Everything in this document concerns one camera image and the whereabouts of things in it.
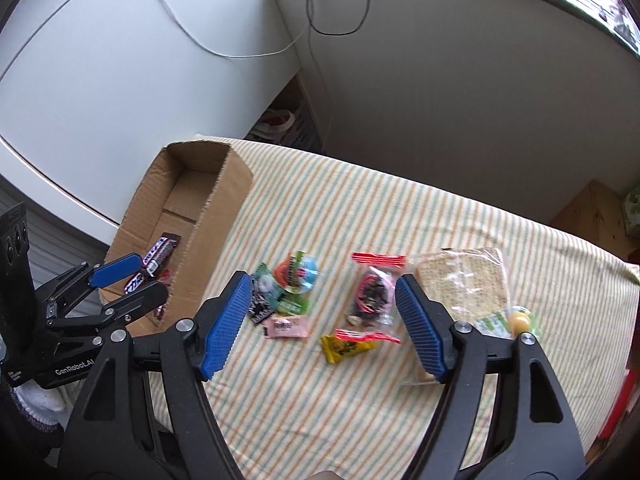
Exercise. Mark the bread loaf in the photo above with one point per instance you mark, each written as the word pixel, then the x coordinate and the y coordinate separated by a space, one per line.
pixel 472 284

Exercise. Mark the light green candy packet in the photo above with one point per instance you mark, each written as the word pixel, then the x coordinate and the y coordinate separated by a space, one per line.
pixel 293 304

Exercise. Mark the red clear snack bag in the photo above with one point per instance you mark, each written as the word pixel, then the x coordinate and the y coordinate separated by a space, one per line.
pixel 162 279

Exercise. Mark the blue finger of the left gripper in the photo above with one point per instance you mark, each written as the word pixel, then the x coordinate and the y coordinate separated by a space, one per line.
pixel 115 271
pixel 129 308

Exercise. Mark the white cabinet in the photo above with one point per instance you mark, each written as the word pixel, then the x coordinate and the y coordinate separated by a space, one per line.
pixel 91 90

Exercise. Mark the red blue cartoon packet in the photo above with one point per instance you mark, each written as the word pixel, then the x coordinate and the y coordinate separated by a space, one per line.
pixel 298 273

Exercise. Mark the striped tablecloth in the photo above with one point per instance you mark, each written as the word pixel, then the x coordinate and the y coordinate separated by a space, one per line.
pixel 327 317

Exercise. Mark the brown cardboard box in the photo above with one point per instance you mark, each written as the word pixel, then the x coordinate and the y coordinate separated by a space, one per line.
pixel 194 189

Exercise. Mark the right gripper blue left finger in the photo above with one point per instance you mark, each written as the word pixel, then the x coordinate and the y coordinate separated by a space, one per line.
pixel 142 412

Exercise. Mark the green paper bag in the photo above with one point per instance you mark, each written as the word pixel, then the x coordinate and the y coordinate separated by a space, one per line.
pixel 631 212

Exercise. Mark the pink candy packet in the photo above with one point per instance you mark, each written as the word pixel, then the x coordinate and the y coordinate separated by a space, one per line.
pixel 291 327

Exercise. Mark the black patterned candy packet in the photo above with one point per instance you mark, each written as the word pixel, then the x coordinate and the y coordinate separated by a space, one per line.
pixel 260 308

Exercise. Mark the red clear dried fruit bag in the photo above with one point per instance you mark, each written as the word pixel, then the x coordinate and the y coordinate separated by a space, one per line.
pixel 370 315

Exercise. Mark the white gloved hand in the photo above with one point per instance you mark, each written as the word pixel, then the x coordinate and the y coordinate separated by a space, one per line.
pixel 45 408

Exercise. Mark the green mint candy packet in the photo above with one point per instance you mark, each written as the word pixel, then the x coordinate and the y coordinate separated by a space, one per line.
pixel 265 285

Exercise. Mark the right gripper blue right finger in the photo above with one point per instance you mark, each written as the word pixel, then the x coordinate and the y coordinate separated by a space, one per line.
pixel 532 432

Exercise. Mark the yellow ball candy wrapper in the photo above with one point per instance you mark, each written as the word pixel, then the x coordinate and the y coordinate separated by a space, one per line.
pixel 520 319

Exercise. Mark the yellow candy packet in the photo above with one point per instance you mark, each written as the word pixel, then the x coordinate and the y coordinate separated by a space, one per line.
pixel 335 350

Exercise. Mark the snickers bar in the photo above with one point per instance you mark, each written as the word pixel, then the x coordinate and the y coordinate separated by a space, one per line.
pixel 156 257
pixel 136 282

